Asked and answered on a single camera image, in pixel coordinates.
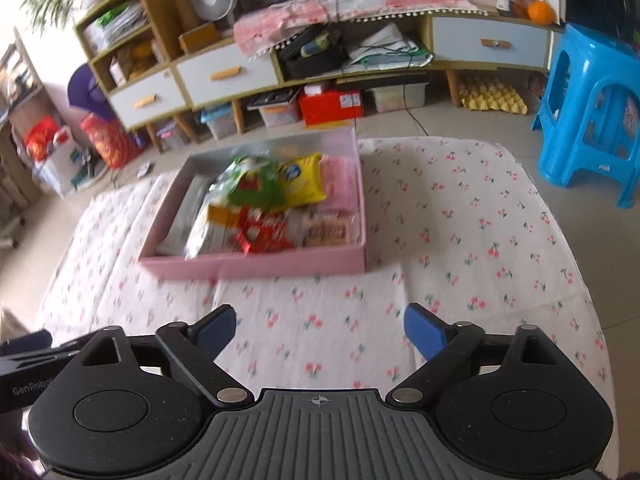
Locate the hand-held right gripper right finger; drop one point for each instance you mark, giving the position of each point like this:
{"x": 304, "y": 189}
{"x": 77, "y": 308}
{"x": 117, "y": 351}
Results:
{"x": 425, "y": 332}

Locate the orange fruit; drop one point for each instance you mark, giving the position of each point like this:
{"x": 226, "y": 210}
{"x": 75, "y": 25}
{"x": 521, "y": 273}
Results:
{"x": 541, "y": 12}

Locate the pink cardboard box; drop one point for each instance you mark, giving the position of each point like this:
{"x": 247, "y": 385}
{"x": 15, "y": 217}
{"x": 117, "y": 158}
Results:
{"x": 250, "y": 265}

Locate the small brown snack packet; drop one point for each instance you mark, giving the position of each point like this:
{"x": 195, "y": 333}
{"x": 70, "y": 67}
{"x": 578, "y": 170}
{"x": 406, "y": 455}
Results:
{"x": 325, "y": 232}

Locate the white shopping bag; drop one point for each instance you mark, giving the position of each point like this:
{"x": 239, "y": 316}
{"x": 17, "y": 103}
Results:
{"x": 57, "y": 165}

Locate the pale cabinet drawer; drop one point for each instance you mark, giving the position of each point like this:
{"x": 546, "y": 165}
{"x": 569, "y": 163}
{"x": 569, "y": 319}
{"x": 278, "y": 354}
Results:
{"x": 227, "y": 75}
{"x": 490, "y": 42}
{"x": 150, "y": 100}

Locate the yellow snack packet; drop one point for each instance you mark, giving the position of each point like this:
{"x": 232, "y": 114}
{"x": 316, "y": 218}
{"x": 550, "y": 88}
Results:
{"x": 302, "y": 177}

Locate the green snack packet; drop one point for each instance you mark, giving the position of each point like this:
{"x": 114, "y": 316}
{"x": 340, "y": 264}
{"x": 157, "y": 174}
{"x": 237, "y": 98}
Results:
{"x": 250, "y": 182}

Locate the red gift bag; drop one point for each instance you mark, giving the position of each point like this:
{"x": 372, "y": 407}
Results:
{"x": 42, "y": 140}

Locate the wooden shelf unit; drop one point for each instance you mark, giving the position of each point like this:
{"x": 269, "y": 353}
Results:
{"x": 20, "y": 110}

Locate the cherry print blanket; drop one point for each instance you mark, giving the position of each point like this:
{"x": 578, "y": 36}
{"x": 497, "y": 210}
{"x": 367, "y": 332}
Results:
{"x": 450, "y": 260}

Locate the black television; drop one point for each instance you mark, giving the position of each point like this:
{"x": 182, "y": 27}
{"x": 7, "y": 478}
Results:
{"x": 600, "y": 2}

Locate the wooden cabinet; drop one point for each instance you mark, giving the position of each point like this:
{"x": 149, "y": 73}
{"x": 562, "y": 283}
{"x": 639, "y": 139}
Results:
{"x": 300, "y": 72}

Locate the folded white green cloth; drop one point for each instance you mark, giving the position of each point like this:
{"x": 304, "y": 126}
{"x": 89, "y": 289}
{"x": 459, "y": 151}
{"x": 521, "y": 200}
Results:
{"x": 387, "y": 47}

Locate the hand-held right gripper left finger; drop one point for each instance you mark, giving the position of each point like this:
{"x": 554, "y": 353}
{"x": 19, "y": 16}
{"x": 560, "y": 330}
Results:
{"x": 217, "y": 330}

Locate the pink cherry cloth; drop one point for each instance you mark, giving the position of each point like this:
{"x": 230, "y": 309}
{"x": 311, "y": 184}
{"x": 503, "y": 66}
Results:
{"x": 360, "y": 10}

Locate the clear bin with blue lid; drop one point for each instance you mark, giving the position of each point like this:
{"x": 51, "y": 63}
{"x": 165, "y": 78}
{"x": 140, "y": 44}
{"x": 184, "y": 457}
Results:
{"x": 219, "y": 122}

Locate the white orange snack packet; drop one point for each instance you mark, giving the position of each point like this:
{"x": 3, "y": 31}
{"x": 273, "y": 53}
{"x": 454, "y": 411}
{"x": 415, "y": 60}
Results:
{"x": 215, "y": 232}

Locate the small clear storage bin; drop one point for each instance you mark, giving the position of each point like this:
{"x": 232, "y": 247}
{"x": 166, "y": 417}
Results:
{"x": 169, "y": 135}

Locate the pink cake packet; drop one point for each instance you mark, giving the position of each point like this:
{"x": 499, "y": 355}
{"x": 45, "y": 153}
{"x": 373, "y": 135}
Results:
{"x": 342, "y": 182}

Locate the yellow egg tray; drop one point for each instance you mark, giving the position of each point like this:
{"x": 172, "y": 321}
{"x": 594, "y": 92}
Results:
{"x": 492, "y": 99}

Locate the red snack packet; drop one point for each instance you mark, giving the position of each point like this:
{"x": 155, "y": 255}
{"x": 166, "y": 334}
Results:
{"x": 265, "y": 232}

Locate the black storage box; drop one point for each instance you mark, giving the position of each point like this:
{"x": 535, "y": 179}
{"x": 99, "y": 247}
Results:
{"x": 312, "y": 57}

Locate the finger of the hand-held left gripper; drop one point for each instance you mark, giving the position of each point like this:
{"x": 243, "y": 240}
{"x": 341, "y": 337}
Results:
{"x": 25, "y": 341}
{"x": 55, "y": 352}

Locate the person's left forearm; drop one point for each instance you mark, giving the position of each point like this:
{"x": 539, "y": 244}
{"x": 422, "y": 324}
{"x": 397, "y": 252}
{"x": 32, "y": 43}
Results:
{"x": 10, "y": 462}

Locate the silver long bar packet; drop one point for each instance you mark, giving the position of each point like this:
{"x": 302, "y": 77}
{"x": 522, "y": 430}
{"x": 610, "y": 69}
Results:
{"x": 182, "y": 215}

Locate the purple hat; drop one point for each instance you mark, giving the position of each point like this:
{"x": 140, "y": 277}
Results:
{"x": 90, "y": 92}

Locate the stack of papers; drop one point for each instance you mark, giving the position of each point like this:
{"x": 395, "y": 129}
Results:
{"x": 115, "y": 27}

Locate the red round bag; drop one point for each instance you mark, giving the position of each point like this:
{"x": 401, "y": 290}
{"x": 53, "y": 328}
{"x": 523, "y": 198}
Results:
{"x": 110, "y": 142}

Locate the red box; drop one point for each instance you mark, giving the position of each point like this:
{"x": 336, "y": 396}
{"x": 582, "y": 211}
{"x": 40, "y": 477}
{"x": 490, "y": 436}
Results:
{"x": 330, "y": 107}

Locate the small wooden box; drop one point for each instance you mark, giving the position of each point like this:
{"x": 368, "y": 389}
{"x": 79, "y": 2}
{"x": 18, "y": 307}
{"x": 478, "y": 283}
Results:
{"x": 199, "y": 37}

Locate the clear bin with black lid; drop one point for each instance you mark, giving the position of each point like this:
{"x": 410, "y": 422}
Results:
{"x": 275, "y": 110}

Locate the blue plastic stool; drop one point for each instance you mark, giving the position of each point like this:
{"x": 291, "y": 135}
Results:
{"x": 585, "y": 100}

